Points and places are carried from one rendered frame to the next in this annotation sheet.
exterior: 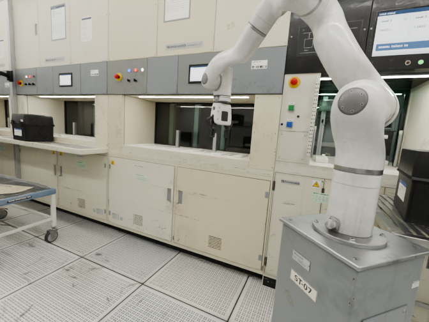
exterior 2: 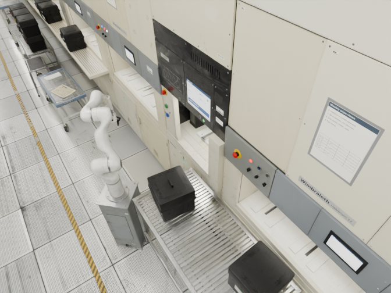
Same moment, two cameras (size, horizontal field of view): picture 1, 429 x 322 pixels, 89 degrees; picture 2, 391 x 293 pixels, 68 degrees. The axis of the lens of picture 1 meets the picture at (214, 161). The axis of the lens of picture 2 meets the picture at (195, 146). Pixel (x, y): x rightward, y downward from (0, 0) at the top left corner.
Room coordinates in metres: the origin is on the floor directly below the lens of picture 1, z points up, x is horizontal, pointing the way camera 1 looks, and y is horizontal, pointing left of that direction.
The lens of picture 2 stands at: (-0.23, -1.78, 2.80)
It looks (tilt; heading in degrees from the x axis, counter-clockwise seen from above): 46 degrees down; 33
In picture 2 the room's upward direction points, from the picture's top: 2 degrees counter-clockwise
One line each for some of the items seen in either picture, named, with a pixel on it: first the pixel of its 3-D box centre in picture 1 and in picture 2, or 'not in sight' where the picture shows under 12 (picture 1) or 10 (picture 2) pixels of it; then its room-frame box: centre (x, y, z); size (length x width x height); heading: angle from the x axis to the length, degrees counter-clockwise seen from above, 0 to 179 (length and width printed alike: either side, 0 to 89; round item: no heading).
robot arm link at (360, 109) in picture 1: (359, 128); (105, 170); (0.60, -0.39, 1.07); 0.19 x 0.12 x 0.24; 131
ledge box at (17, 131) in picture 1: (32, 127); (72, 38); (2.24, 1.88, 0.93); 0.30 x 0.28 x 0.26; 63
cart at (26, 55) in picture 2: not in sight; (39, 52); (2.44, 3.32, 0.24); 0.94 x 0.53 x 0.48; 66
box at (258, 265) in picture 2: not in sight; (258, 278); (0.53, -1.72, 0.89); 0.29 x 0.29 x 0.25; 70
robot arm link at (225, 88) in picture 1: (222, 82); (106, 103); (1.07, -0.01, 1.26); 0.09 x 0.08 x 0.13; 131
